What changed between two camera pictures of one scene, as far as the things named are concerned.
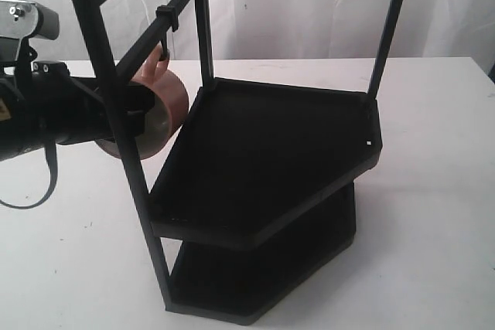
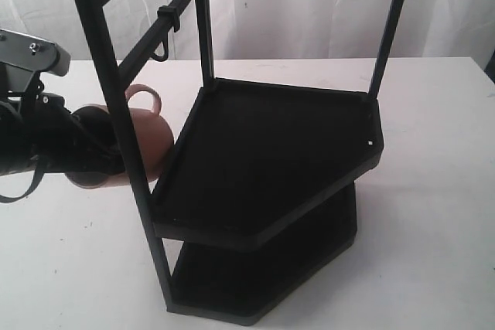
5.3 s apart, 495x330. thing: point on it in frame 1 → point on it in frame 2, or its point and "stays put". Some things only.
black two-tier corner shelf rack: x=259 y=199 stays put
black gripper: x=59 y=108 → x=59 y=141
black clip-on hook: x=168 y=15 stays put
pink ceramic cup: x=168 y=117 → x=155 y=137
